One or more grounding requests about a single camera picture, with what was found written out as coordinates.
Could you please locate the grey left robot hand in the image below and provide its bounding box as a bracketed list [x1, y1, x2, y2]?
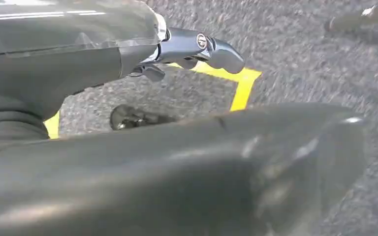
[0, 0, 370, 236]

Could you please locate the black robot foot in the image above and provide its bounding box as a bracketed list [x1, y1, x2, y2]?
[109, 104, 179, 131]

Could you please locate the dark shoe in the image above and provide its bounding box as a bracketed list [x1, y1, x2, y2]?
[324, 0, 378, 33]

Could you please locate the yellow floor tape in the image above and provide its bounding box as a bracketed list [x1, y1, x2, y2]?
[43, 61, 263, 140]

